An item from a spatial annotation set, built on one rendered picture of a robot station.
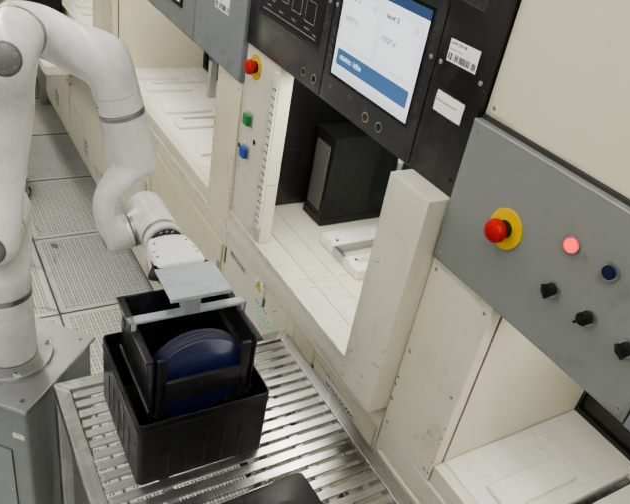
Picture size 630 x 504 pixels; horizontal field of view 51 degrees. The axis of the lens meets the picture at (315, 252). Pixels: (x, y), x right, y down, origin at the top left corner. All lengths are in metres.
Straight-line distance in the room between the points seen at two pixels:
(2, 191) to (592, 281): 1.06
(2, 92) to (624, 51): 0.98
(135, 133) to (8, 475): 0.90
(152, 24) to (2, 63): 2.03
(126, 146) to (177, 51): 1.98
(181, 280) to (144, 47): 2.09
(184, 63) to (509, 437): 2.39
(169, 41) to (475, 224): 2.34
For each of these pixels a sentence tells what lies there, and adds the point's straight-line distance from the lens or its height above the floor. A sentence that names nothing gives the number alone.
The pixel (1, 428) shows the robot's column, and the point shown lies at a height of 0.67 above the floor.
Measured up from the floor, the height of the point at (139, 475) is 0.79.
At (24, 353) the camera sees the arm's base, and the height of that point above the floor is 0.80.
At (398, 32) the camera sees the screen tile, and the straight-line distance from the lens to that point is 1.30.
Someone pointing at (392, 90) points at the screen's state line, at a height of 1.51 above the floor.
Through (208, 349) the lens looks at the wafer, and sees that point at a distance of 1.31.
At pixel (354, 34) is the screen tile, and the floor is 1.57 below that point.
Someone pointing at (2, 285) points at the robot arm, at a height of 1.00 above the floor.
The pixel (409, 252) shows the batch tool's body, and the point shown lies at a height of 1.29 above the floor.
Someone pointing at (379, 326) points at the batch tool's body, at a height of 1.09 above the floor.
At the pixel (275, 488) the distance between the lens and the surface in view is 1.33.
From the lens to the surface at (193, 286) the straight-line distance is 1.26.
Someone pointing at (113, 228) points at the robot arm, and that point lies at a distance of 1.42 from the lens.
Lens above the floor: 1.91
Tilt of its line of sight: 32 degrees down
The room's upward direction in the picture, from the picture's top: 11 degrees clockwise
